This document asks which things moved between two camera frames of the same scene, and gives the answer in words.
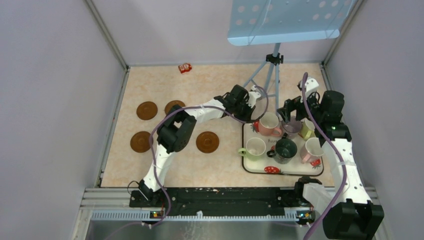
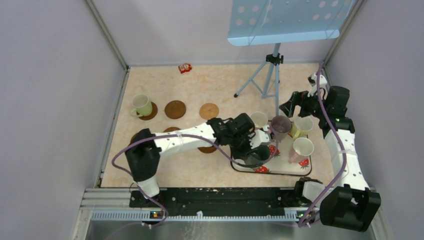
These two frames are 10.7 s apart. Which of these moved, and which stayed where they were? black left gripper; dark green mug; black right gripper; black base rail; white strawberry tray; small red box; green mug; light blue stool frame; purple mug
Moved: dark green mug; black left gripper; white strawberry tray; purple mug; green mug
Stayed: black base rail; light blue stool frame; black right gripper; small red box
